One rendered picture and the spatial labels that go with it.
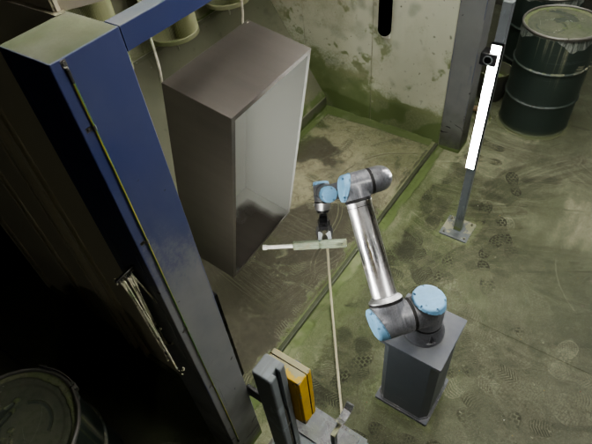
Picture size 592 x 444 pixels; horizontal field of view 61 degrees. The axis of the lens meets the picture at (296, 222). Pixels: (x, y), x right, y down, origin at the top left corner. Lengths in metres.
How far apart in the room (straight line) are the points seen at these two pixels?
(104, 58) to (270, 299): 2.37
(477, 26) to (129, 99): 2.93
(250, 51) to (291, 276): 1.63
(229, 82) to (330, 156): 2.21
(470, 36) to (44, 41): 3.10
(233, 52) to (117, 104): 1.16
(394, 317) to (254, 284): 1.42
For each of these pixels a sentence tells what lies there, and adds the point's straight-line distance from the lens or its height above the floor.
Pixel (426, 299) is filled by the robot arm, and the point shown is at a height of 0.91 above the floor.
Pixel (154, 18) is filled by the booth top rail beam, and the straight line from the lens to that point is 1.25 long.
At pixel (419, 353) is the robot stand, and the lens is 2.40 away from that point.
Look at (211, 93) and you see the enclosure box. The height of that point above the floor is 1.66.
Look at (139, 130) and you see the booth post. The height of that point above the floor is 2.04.
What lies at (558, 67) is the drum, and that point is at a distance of 4.35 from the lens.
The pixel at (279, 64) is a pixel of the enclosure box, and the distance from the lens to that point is 2.26.
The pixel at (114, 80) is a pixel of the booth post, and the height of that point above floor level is 2.19.
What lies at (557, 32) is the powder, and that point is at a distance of 4.37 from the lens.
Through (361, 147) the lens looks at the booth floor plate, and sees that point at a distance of 4.32.
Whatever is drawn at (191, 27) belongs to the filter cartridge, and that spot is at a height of 1.33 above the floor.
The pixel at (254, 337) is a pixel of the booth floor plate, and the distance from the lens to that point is 3.16.
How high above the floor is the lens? 2.74
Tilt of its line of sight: 47 degrees down
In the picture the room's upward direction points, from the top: 7 degrees counter-clockwise
